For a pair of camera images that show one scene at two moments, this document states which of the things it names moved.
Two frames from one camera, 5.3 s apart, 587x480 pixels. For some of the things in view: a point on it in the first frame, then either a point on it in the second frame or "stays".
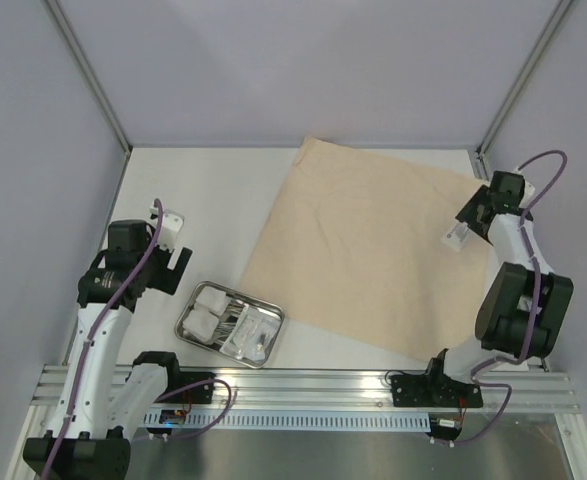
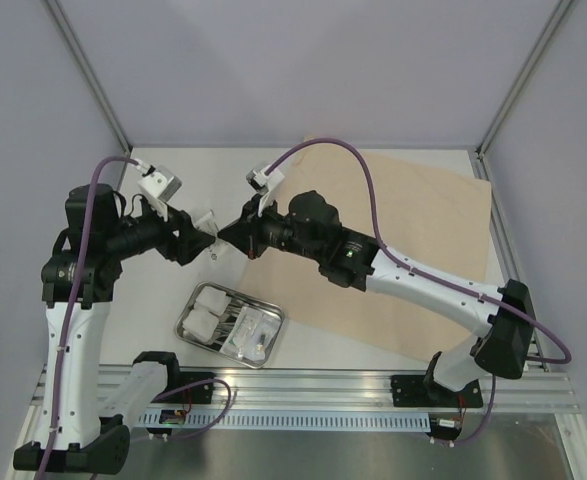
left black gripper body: (158, 275) to (147, 230)
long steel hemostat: (235, 307) stays
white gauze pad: (214, 300) stays
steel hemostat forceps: (223, 332) stays
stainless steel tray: (228, 324) stays
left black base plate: (175, 379) stays
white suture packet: (458, 236) to (217, 250)
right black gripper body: (471, 212) to (252, 233)
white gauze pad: (200, 324) stays
